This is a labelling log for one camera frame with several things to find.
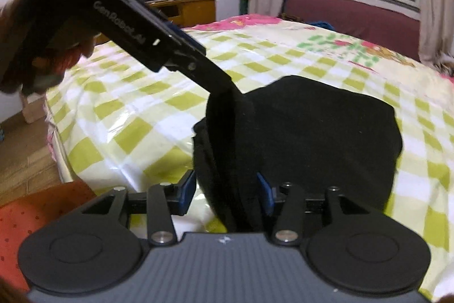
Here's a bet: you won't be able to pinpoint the person's left hand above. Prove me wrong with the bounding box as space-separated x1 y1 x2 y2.
0 0 96 94

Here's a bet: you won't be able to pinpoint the orange dotted clothing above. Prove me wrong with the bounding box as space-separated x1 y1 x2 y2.
0 180 98 293

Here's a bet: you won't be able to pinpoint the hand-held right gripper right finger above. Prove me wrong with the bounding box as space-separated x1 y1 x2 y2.
256 172 356 247

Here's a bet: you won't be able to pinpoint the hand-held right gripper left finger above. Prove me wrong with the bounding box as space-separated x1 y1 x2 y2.
81 170 196 247

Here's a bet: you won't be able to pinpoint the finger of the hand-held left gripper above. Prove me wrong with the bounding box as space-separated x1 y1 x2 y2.
169 49 235 102

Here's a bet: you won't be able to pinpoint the black pants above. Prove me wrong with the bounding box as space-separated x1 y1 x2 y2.
192 75 404 233

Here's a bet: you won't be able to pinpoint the cardboard box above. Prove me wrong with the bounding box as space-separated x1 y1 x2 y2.
21 93 48 124

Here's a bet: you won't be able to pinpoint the maroon headboard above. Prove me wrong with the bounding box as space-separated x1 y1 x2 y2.
284 0 423 62

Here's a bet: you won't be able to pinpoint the wooden nightstand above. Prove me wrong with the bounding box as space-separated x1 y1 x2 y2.
147 0 218 28

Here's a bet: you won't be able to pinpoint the green white checked bed sheet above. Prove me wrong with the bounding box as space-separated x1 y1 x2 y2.
44 14 454 303

